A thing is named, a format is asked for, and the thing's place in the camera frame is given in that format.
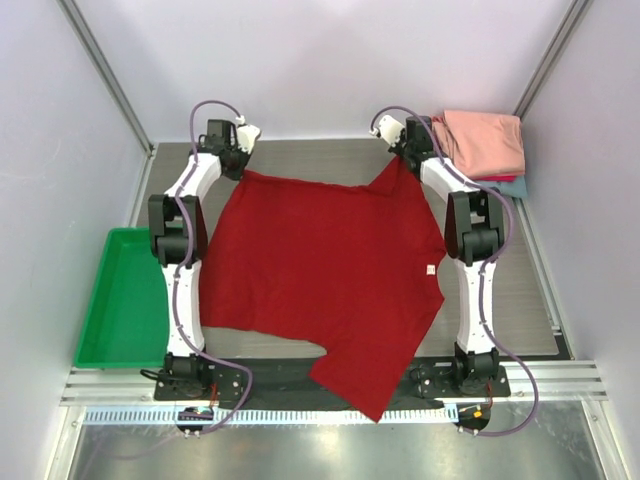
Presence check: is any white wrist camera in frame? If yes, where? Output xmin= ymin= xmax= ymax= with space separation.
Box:
xmin=369 ymin=114 xmax=405 ymax=146
xmin=236 ymin=115 xmax=262 ymax=154

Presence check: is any aluminium front rail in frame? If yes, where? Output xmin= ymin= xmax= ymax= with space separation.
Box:
xmin=60 ymin=360 xmax=607 ymax=406

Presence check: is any aluminium frame post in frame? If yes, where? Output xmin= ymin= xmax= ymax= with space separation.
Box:
xmin=513 ymin=0 xmax=593 ymax=120
xmin=56 ymin=0 xmax=154 ymax=157

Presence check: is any right aluminium frame post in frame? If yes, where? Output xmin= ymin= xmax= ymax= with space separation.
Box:
xmin=513 ymin=0 xmax=593 ymax=120

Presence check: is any red t shirt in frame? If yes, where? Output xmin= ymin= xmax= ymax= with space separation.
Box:
xmin=199 ymin=158 xmax=445 ymax=421

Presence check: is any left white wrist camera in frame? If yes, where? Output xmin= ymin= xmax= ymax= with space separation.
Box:
xmin=236 ymin=115 xmax=262 ymax=154

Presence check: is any left aluminium frame post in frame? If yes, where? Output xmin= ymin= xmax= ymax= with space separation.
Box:
xmin=56 ymin=0 xmax=154 ymax=157

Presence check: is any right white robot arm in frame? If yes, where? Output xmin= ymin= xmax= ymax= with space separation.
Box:
xmin=377 ymin=115 xmax=505 ymax=396

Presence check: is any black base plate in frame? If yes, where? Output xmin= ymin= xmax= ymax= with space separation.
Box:
xmin=141 ymin=357 xmax=511 ymax=411

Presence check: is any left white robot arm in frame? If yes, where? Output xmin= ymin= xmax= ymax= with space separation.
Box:
xmin=146 ymin=116 xmax=261 ymax=401

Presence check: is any salmon folded t shirt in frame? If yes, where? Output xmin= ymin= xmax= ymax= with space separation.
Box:
xmin=431 ymin=116 xmax=448 ymax=143

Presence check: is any pink folded t shirt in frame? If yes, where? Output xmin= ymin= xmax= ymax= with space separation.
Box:
xmin=439 ymin=110 xmax=526 ymax=179

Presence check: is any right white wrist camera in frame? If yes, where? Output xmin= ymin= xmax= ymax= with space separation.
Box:
xmin=369 ymin=114 xmax=405 ymax=146

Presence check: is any slotted cable duct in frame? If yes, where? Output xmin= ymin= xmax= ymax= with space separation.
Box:
xmin=82 ymin=405 xmax=459 ymax=427

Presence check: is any magenta folded t shirt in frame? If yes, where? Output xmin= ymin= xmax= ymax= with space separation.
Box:
xmin=473 ymin=175 xmax=518 ymax=183

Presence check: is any green plastic tray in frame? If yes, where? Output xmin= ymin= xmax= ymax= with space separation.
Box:
xmin=74 ymin=227 xmax=168 ymax=369

